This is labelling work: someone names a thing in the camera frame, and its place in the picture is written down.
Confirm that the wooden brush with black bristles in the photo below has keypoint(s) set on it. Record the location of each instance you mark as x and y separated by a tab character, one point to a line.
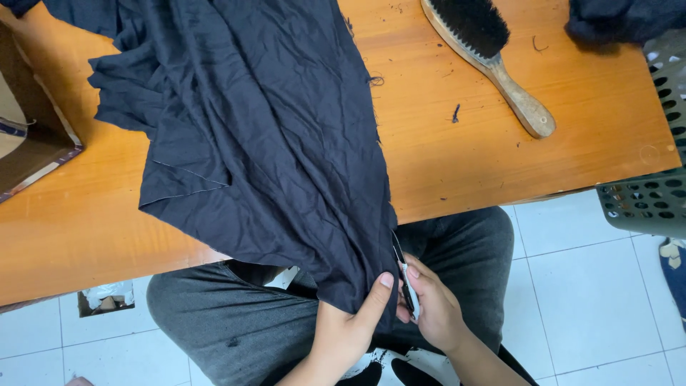
482	43

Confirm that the curved dark thread scrap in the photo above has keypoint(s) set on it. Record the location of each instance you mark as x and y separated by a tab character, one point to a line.
537	47

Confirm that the short dark thread scrap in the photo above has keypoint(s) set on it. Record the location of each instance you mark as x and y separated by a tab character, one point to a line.
456	113

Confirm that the dark fuzzy cloth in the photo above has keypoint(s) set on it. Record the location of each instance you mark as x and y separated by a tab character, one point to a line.
621	21

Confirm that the brown cardboard box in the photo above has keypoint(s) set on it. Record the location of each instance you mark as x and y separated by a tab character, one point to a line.
32	145

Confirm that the blue patterned item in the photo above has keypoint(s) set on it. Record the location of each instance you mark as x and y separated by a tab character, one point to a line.
674	279

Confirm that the white and black thread snips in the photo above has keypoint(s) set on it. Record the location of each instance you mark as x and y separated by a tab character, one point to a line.
410	287

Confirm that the person's black and white shirt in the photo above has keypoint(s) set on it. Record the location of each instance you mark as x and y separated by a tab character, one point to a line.
407	370

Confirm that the green perforated plastic basket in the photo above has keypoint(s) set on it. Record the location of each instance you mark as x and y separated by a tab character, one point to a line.
651	206

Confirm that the small box with white plastic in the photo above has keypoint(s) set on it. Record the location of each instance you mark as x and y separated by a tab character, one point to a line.
107	297

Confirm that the person's grey jeans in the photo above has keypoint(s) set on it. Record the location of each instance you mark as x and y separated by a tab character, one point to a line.
230	327

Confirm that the person's right hand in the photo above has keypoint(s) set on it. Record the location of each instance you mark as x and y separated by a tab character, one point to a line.
437	316

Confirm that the person's left hand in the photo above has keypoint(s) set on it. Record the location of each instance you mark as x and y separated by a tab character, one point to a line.
343	338

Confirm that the dark navy fabric garment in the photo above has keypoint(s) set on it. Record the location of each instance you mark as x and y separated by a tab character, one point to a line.
252	134

